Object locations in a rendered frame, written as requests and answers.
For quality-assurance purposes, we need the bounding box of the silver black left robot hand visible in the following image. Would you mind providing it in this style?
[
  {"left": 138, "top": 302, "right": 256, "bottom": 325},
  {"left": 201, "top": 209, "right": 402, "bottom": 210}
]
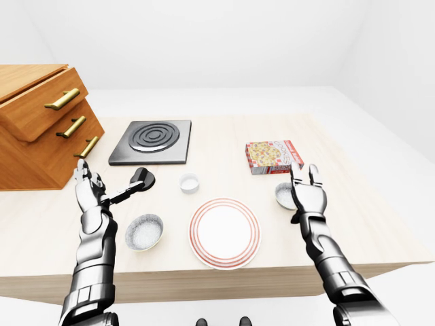
[{"left": 73, "top": 158, "right": 145, "bottom": 214}]

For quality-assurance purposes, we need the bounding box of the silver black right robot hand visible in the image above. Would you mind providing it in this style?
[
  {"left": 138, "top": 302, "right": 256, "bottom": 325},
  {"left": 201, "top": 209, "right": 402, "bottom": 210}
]
[{"left": 288, "top": 162, "right": 329, "bottom": 225}]

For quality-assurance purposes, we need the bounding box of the patterned black white bowl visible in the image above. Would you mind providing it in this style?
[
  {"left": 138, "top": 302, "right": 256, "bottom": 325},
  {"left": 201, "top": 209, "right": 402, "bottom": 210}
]
[
  {"left": 274, "top": 182, "right": 298, "bottom": 211},
  {"left": 124, "top": 213, "right": 164, "bottom": 253}
]

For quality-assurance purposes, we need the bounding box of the flat dark stove plate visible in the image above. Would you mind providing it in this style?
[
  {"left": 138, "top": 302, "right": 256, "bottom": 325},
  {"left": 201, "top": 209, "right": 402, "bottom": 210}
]
[{"left": 107, "top": 120, "right": 192, "bottom": 166}]

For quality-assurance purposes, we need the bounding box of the white plate with red rings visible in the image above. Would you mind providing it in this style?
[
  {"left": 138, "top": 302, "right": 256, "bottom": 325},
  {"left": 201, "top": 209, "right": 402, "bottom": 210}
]
[{"left": 188, "top": 198, "right": 262, "bottom": 271}]

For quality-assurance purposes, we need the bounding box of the round black stove knob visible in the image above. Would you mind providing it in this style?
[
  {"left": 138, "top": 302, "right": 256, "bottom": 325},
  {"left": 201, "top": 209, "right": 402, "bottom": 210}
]
[{"left": 129, "top": 166, "right": 156, "bottom": 192}]

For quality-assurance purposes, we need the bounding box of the red printed cookie box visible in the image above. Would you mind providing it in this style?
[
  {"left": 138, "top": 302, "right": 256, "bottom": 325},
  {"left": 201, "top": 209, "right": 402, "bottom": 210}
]
[{"left": 245, "top": 139, "right": 305, "bottom": 176}]

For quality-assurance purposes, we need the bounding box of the wooden cabinet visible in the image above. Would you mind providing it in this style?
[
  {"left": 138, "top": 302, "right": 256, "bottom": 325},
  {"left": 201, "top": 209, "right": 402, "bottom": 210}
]
[{"left": 0, "top": 63, "right": 105, "bottom": 192}]

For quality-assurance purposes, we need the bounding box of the large wooden drawer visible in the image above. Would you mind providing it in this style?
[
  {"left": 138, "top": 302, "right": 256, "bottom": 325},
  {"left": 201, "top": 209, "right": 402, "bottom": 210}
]
[{"left": 0, "top": 67, "right": 90, "bottom": 143}]

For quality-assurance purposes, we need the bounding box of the small white ramekin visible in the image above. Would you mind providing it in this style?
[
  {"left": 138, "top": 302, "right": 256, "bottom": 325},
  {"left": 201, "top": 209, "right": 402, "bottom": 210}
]
[{"left": 178, "top": 173, "right": 201, "bottom": 195}]

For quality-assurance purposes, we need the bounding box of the brass drawer handle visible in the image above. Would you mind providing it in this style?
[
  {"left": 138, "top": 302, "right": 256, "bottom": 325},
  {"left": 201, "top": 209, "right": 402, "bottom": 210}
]
[
  {"left": 73, "top": 135, "right": 100, "bottom": 160},
  {"left": 55, "top": 115, "right": 87, "bottom": 139},
  {"left": 43, "top": 88, "right": 81, "bottom": 111}
]

